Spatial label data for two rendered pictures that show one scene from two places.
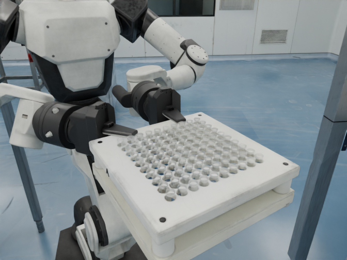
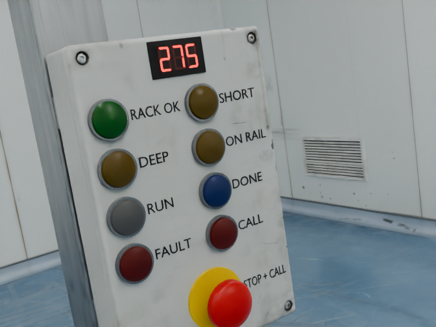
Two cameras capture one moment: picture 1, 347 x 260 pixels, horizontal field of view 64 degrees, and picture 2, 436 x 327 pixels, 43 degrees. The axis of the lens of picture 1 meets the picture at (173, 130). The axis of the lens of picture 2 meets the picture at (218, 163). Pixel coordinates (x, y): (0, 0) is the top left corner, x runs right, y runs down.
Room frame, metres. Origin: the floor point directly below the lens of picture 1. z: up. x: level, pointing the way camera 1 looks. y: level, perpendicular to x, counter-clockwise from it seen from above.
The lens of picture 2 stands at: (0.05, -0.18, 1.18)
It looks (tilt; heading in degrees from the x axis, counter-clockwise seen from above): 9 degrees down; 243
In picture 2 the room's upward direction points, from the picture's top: 9 degrees counter-clockwise
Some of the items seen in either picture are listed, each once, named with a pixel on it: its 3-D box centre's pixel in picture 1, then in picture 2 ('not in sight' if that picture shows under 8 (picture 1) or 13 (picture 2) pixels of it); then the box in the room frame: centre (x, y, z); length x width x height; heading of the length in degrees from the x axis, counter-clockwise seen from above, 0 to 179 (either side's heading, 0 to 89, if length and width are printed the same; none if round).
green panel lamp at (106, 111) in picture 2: not in sight; (109, 119); (-0.07, -0.57, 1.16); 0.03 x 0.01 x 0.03; 6
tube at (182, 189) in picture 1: (182, 209); not in sight; (0.29, -0.01, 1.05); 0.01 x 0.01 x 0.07
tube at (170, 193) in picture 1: (170, 214); not in sight; (0.28, 0.00, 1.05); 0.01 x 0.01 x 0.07
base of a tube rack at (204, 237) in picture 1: (186, 181); not in sight; (0.39, -0.02, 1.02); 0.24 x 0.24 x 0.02; 32
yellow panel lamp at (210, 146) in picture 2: not in sight; (209, 146); (-0.15, -0.58, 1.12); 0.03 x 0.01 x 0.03; 6
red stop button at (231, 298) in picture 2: not in sight; (220, 300); (-0.14, -0.57, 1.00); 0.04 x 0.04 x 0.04; 6
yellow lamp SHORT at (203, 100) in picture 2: not in sight; (203, 102); (-0.15, -0.58, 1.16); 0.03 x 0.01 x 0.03; 6
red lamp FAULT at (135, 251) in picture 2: not in sight; (135, 263); (-0.07, -0.57, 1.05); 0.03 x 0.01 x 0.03; 6
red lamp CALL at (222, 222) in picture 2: not in sight; (223, 233); (-0.15, -0.58, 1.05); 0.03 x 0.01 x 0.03; 6
